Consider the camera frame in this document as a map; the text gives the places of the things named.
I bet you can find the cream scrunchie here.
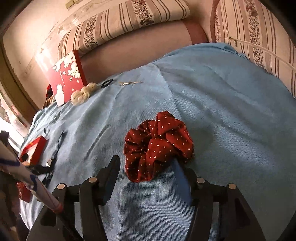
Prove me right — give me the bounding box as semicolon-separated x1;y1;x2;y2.
70;83;98;106

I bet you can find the red polka dot scrunchie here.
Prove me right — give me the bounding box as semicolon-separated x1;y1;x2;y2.
123;111;194;183

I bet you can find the striped floral pillow right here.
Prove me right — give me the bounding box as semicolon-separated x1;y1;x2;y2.
210;0;295;96

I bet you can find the light blue blanket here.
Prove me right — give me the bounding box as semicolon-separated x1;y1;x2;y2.
23;43;295;240

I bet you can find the striped floral pillow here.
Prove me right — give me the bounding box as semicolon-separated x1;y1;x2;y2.
210;0;295;96
58;0;190;59

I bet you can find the red floral box lid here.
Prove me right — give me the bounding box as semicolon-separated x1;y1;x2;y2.
46;50;87;106

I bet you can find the metal hair clip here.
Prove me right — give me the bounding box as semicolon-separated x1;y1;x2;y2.
119;81;142;86

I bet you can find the black hair tie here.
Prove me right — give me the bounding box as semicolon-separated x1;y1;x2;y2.
100;78;114;89

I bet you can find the pink quilted bed sheet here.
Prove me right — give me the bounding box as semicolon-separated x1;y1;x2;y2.
79;19;209;84

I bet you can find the striped floral pillow back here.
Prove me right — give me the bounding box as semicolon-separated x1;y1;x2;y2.
58;0;190;59

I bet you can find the red jewelry box tray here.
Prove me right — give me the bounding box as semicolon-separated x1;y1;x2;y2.
16;136;47;203

